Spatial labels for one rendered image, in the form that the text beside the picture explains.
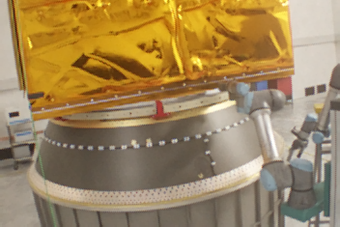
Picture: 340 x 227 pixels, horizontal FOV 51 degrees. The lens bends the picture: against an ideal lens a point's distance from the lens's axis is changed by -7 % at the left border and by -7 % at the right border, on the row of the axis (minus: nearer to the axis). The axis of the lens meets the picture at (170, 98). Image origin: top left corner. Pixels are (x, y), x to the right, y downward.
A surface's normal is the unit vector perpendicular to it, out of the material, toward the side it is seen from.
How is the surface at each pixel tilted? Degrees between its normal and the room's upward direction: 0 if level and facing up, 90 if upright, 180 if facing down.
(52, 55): 86
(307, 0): 90
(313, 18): 90
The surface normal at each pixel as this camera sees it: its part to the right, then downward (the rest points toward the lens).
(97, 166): -0.33, -0.28
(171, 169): 0.09, -0.32
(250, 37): 0.34, 0.11
